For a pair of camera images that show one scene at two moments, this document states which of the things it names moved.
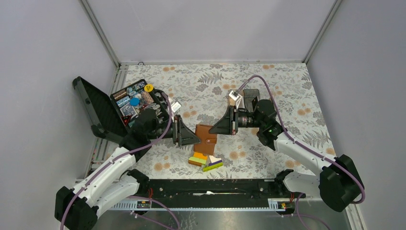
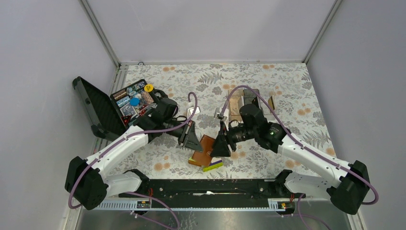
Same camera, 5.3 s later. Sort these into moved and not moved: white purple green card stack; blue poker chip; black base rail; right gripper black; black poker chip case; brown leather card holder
Moved: right gripper black; brown leather card holder
Not moved: white purple green card stack; black base rail; blue poker chip; black poker chip case
